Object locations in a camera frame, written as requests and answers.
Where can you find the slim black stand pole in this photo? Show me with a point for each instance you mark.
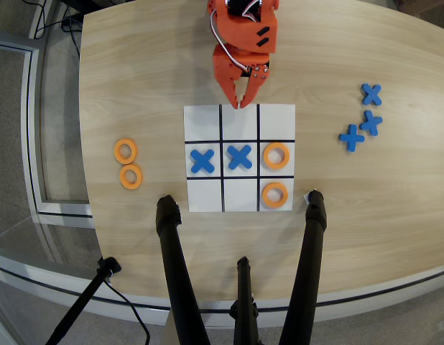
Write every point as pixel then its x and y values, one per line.
pixel 83 296

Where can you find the thin black tripod leg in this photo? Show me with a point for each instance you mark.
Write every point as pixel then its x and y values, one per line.
pixel 244 287

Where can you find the small white sticker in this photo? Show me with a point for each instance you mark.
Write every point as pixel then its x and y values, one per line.
pixel 305 197

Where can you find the white tic-tac-toe grid sheet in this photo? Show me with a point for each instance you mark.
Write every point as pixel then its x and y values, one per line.
pixel 240 158

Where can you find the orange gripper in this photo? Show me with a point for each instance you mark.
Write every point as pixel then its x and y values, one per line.
pixel 225 66

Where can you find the white glass partition frame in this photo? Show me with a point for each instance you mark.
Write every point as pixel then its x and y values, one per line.
pixel 29 125

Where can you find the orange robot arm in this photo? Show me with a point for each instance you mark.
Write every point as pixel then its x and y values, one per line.
pixel 222 9

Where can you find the blue foam cross piece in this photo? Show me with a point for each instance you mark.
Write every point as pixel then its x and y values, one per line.
pixel 371 94
pixel 202 160
pixel 371 123
pixel 351 137
pixel 240 157

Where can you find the thick black tripod leg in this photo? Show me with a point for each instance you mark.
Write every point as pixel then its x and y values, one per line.
pixel 177 258
pixel 306 258

